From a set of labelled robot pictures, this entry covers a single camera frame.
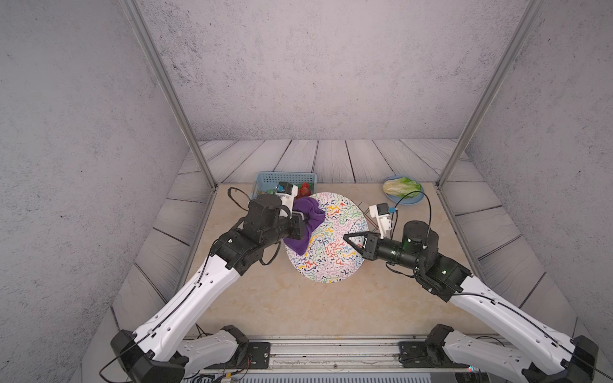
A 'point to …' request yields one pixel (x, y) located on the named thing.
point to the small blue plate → (414, 199)
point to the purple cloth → (314, 215)
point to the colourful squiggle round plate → (328, 258)
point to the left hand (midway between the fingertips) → (313, 217)
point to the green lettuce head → (402, 187)
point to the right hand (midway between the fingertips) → (345, 240)
